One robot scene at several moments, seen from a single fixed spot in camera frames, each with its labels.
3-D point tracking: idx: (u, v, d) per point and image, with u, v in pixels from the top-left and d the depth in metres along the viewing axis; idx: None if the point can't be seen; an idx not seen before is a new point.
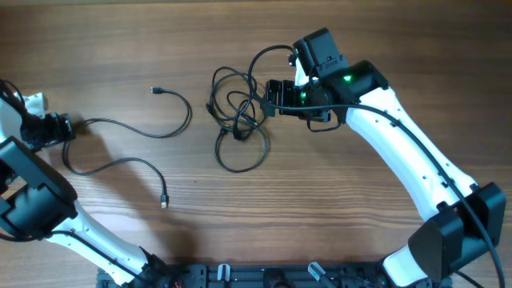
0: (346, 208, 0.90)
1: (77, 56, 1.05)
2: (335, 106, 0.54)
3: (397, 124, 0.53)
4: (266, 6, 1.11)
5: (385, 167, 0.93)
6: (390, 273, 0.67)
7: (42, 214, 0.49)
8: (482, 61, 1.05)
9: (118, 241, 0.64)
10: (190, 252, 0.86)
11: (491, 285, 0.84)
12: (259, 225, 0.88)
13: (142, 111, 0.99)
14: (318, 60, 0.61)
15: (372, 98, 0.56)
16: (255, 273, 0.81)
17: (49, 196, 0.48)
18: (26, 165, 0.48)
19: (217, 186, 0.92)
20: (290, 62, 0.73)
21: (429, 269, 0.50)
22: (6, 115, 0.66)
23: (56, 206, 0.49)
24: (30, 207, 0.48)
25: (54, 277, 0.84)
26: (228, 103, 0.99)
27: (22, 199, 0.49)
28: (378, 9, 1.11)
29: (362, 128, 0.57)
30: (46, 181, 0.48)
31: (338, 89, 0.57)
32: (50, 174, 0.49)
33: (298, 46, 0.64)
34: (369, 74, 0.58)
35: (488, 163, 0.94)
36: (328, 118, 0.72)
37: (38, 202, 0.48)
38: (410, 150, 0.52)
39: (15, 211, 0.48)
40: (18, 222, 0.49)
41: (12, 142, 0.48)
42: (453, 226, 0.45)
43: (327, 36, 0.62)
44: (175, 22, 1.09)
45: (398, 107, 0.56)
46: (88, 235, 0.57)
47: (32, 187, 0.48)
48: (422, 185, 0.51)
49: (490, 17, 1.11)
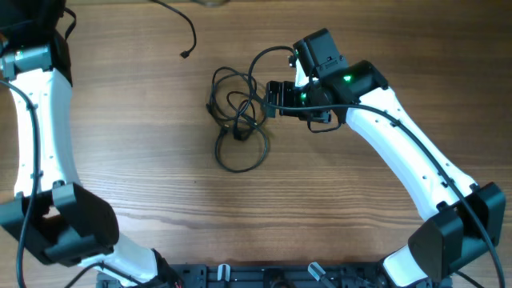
0: (346, 208, 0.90)
1: (77, 56, 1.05)
2: (336, 106, 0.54)
3: (397, 124, 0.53)
4: (267, 6, 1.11)
5: (385, 167, 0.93)
6: (390, 273, 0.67)
7: (80, 254, 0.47)
8: (482, 61, 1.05)
9: (143, 259, 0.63)
10: (190, 252, 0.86)
11: (490, 285, 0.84)
12: (260, 225, 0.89)
13: (142, 111, 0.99)
14: (318, 61, 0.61)
15: (372, 98, 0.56)
16: (255, 274, 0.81)
17: (94, 245, 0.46)
18: (77, 215, 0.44)
19: (218, 186, 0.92)
20: (290, 63, 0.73)
21: (429, 269, 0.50)
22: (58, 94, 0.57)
23: (97, 250, 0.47)
24: (72, 249, 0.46)
25: (54, 277, 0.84)
26: (227, 103, 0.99)
27: (66, 237, 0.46)
28: (378, 9, 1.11)
29: (363, 129, 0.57)
30: (94, 231, 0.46)
31: (338, 89, 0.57)
32: (98, 219, 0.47)
33: (298, 47, 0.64)
34: (369, 74, 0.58)
35: (487, 163, 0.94)
36: (328, 119, 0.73)
37: (82, 248, 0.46)
38: (410, 150, 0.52)
39: (57, 250, 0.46)
40: (58, 258, 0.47)
41: (72, 190, 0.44)
42: (453, 226, 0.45)
43: (327, 37, 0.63)
44: (174, 22, 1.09)
45: (398, 107, 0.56)
46: (115, 262, 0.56)
47: (78, 234, 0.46)
48: (422, 185, 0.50)
49: (490, 17, 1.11)
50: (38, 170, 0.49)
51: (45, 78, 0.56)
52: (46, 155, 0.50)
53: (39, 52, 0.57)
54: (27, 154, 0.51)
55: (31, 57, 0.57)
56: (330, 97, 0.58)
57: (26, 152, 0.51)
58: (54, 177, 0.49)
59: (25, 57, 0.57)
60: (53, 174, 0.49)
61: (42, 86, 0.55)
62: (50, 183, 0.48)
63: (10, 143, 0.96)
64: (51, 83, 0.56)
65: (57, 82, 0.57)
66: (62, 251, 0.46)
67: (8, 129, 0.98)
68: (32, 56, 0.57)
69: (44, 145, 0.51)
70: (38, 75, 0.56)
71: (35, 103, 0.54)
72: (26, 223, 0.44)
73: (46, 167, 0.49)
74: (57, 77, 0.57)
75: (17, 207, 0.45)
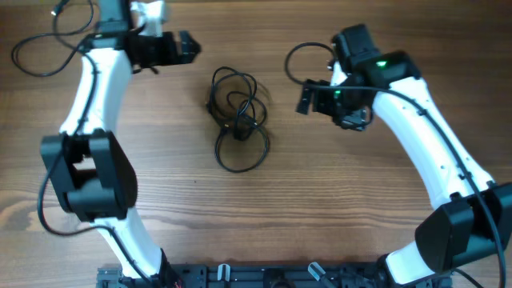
0: (346, 208, 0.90)
1: (77, 56, 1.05)
2: (366, 88, 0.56)
3: (423, 114, 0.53)
4: (266, 6, 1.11)
5: (385, 167, 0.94)
6: (391, 269, 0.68)
7: (96, 207, 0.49)
8: (482, 61, 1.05)
9: (145, 243, 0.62)
10: (190, 252, 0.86)
11: (490, 286, 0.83)
12: (259, 225, 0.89)
13: (142, 111, 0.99)
14: (354, 50, 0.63)
15: (402, 86, 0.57)
16: (254, 273, 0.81)
17: (112, 199, 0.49)
18: (109, 165, 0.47)
19: (217, 186, 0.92)
20: (330, 66, 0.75)
21: (433, 258, 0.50)
22: (118, 78, 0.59)
23: (110, 208, 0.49)
24: (93, 198, 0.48)
25: (54, 277, 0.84)
26: (228, 103, 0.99)
27: (90, 187, 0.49)
28: (378, 9, 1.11)
29: (389, 114, 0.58)
30: (115, 186, 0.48)
31: (371, 73, 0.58)
32: (122, 175, 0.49)
33: (335, 41, 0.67)
34: (403, 63, 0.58)
35: (487, 163, 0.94)
36: (362, 125, 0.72)
37: (101, 198, 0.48)
38: (433, 140, 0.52)
39: (76, 194, 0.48)
40: (74, 204, 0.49)
41: (108, 140, 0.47)
42: (464, 218, 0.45)
43: (364, 30, 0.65)
44: (174, 22, 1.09)
45: (428, 98, 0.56)
46: (123, 235, 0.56)
47: (101, 181, 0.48)
48: (440, 174, 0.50)
49: (490, 16, 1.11)
50: (83, 124, 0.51)
51: (114, 54, 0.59)
52: (95, 109, 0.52)
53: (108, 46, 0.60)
54: (78, 102, 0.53)
55: (101, 45, 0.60)
56: (362, 80, 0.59)
57: (80, 100, 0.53)
58: (98, 126, 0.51)
59: (98, 43, 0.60)
60: (97, 123, 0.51)
61: (110, 58, 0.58)
62: (92, 128, 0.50)
63: (10, 142, 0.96)
64: (119, 57, 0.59)
65: (124, 62, 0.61)
66: (83, 195, 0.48)
67: (9, 129, 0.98)
68: (102, 43, 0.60)
69: (95, 101, 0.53)
70: (108, 51, 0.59)
71: (98, 70, 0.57)
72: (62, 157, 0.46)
73: (92, 116, 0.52)
74: (123, 57, 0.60)
75: (59, 140, 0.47)
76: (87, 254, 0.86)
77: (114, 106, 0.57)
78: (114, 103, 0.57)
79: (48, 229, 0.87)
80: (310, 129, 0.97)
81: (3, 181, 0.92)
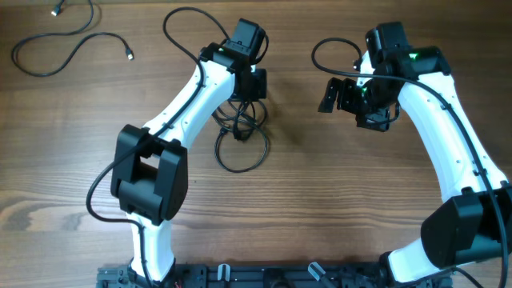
0: (346, 208, 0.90)
1: (77, 56, 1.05)
2: (393, 78, 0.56)
3: (447, 108, 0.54)
4: (266, 6, 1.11)
5: (385, 166, 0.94)
6: (393, 268, 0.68)
7: (139, 206, 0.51)
8: (483, 61, 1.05)
9: (163, 253, 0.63)
10: (190, 252, 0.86)
11: (491, 286, 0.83)
12: (259, 225, 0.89)
13: (142, 111, 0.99)
14: (386, 45, 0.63)
15: (432, 80, 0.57)
16: (254, 274, 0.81)
17: (157, 206, 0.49)
18: (169, 176, 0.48)
19: (218, 186, 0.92)
20: (355, 65, 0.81)
21: (436, 253, 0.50)
22: (213, 100, 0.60)
23: (152, 213, 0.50)
24: (141, 197, 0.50)
25: (54, 277, 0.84)
26: (228, 103, 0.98)
27: (144, 186, 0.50)
28: (378, 8, 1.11)
29: (412, 106, 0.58)
30: (166, 197, 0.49)
31: (401, 63, 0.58)
32: (176, 188, 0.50)
33: (370, 34, 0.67)
34: (434, 58, 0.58)
35: None
36: (386, 126, 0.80)
37: (147, 201, 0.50)
38: (454, 134, 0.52)
39: (130, 186, 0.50)
40: (123, 190, 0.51)
41: (180, 156, 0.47)
42: (473, 210, 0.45)
43: (400, 27, 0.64)
44: (174, 22, 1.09)
45: (454, 94, 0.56)
46: (147, 238, 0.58)
47: (154, 187, 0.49)
48: (455, 168, 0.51)
49: (490, 16, 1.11)
50: (166, 129, 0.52)
51: (222, 74, 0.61)
52: (182, 121, 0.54)
53: (227, 59, 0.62)
54: (174, 107, 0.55)
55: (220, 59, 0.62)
56: (391, 70, 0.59)
57: (176, 106, 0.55)
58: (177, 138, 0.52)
59: (217, 57, 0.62)
60: (178, 134, 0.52)
61: (218, 75, 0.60)
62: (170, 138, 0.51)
63: (9, 142, 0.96)
64: (225, 77, 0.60)
65: (229, 85, 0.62)
66: (133, 190, 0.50)
67: (8, 128, 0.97)
68: (221, 59, 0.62)
69: (188, 113, 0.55)
70: (219, 69, 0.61)
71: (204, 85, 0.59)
72: (133, 151, 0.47)
73: (178, 126, 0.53)
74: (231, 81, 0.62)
75: (138, 134, 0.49)
76: (87, 254, 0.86)
77: (198, 129, 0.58)
78: (200, 125, 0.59)
79: (48, 229, 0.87)
80: (310, 130, 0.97)
81: (3, 181, 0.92)
